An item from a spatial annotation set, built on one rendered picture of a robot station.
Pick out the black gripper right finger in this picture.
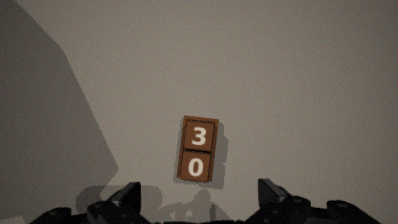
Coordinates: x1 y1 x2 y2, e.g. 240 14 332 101
233 179 381 224

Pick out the brown cube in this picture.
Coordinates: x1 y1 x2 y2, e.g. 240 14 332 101
184 120 215 152
180 149 211 183

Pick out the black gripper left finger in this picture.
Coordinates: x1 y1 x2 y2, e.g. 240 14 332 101
30 182 152 224

